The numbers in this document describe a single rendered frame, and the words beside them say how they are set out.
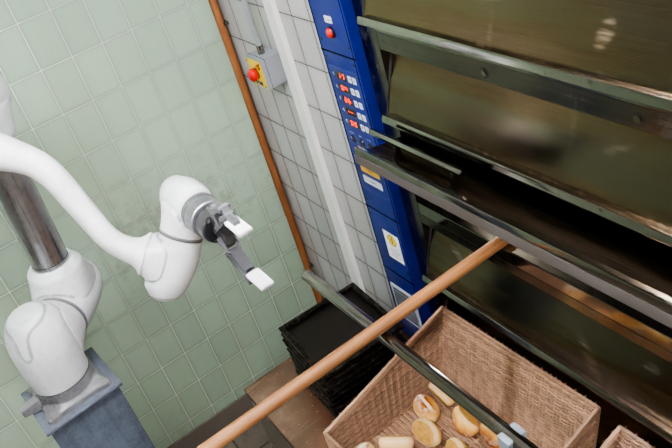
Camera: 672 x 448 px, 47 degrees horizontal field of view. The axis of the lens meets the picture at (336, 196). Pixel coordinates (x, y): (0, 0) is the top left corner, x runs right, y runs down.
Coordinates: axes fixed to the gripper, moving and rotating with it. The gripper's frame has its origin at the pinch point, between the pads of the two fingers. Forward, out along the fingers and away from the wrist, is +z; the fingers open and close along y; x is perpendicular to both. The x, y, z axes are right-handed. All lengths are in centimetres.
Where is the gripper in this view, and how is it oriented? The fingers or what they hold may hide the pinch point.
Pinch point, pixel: (254, 258)
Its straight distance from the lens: 151.4
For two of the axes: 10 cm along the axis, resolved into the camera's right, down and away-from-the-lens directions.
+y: 2.5, 8.1, 5.3
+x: -8.0, 4.8, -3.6
